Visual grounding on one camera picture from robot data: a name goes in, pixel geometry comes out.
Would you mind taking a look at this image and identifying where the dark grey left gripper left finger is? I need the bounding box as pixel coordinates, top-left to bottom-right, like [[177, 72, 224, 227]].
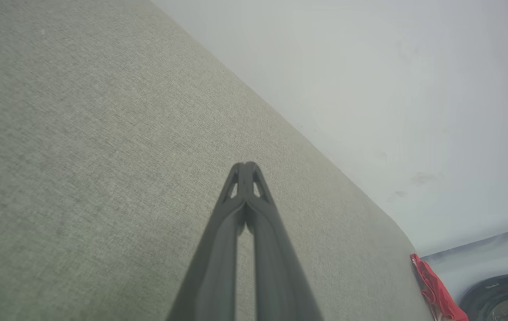
[[166, 162, 247, 321]]

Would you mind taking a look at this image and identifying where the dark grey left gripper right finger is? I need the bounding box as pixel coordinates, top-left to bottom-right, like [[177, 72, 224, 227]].
[[246, 161, 324, 321]]

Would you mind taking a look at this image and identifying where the red and white shirt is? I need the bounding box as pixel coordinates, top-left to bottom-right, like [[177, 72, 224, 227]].
[[410, 253, 469, 321]]

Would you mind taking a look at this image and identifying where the grey fabric sofa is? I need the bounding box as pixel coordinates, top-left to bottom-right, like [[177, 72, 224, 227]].
[[0, 0, 435, 321]]

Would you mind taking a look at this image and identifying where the black round base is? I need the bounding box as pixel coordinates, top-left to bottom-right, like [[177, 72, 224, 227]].
[[459, 273, 508, 321]]

